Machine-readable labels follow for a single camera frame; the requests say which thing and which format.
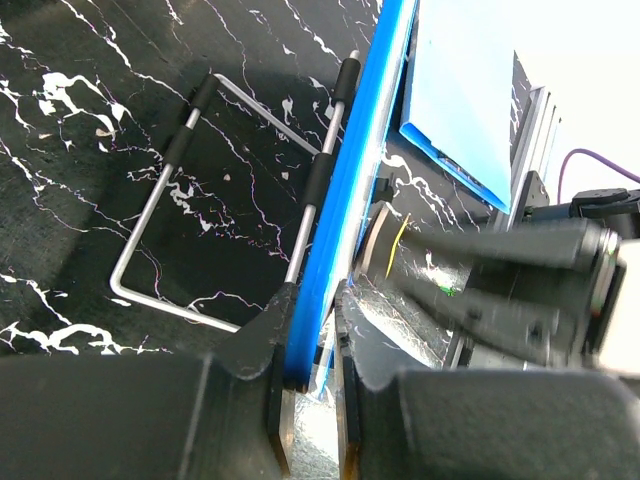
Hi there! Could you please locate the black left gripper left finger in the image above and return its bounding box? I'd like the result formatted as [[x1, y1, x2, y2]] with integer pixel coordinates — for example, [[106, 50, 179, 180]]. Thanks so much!
[[1, 283, 298, 479]]

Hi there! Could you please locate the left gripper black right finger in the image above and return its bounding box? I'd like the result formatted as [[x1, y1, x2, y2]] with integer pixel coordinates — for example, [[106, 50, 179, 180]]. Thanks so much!
[[335, 284, 639, 479]]

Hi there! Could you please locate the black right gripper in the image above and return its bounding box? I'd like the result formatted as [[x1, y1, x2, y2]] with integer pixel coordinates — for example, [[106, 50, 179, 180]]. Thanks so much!
[[354, 205, 626, 368]]

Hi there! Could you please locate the blue-framed whiteboard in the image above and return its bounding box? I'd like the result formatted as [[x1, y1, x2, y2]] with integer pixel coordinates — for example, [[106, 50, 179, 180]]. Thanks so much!
[[284, 1, 417, 392]]

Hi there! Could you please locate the yellow whiteboard eraser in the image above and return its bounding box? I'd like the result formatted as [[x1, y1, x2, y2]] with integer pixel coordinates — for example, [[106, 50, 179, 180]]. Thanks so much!
[[384, 213, 411, 279]]

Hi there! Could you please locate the blue folder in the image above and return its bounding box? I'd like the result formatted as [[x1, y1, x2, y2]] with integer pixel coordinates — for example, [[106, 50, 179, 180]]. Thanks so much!
[[399, 1, 514, 213]]

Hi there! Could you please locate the black marble-pattern mat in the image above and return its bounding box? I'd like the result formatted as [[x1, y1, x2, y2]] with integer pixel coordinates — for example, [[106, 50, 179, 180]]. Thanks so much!
[[1, 1, 382, 355]]

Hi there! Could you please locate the aluminium slotted rail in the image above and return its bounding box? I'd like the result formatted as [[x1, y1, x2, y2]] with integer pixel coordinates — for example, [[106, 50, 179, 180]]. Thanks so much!
[[492, 87, 561, 231]]

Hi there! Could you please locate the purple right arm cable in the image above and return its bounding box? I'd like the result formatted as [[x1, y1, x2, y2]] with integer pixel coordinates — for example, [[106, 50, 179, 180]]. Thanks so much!
[[557, 148, 640, 205]]

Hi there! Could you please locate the metal wire whiteboard stand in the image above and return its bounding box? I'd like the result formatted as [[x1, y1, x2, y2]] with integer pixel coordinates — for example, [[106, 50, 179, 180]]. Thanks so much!
[[108, 64, 346, 349]]

